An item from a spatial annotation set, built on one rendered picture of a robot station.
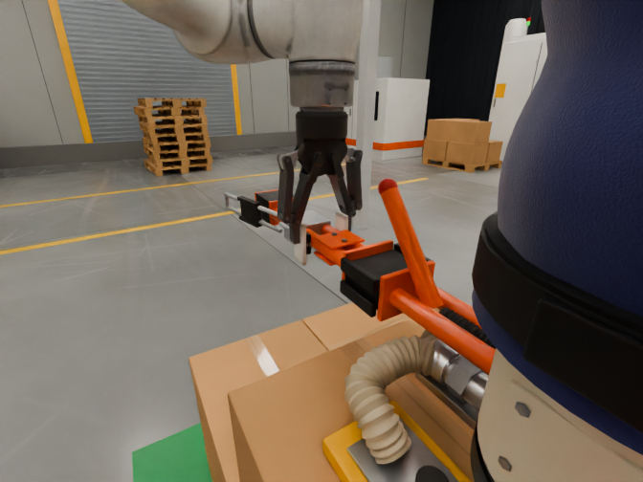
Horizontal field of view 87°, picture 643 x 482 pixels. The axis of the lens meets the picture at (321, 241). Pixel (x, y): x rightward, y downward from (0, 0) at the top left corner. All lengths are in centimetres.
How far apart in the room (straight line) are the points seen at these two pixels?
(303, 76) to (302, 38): 4
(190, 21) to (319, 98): 18
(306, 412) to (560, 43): 41
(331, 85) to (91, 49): 888
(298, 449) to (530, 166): 35
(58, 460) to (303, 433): 150
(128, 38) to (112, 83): 100
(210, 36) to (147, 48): 887
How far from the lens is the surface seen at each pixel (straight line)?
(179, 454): 167
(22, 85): 938
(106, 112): 923
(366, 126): 343
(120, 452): 177
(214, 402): 104
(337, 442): 40
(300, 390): 48
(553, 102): 21
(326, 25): 47
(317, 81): 47
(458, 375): 39
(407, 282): 41
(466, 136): 715
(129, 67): 930
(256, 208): 67
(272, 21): 51
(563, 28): 22
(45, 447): 194
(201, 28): 53
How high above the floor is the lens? 129
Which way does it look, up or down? 23 degrees down
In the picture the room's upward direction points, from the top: straight up
